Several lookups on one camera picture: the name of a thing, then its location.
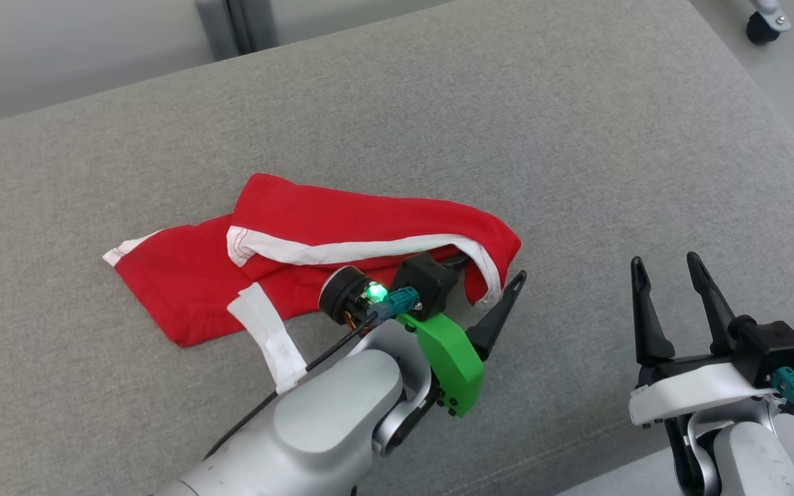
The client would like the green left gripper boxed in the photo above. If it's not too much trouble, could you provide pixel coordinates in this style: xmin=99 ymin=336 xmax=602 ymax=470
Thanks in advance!
xmin=397 ymin=254 xmax=527 ymax=419

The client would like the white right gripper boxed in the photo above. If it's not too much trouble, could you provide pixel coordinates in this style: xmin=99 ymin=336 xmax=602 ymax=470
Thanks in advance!
xmin=629 ymin=252 xmax=780 ymax=426

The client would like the red garment with white trim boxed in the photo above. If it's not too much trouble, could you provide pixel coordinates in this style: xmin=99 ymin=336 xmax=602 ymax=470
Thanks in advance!
xmin=103 ymin=173 xmax=522 ymax=395

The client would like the black caster wheel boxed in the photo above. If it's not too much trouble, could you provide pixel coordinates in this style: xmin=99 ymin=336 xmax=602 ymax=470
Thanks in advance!
xmin=746 ymin=0 xmax=792 ymax=45

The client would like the grey partition post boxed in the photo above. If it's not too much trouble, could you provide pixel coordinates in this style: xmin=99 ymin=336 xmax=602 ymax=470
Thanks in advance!
xmin=195 ymin=0 xmax=281 ymax=61

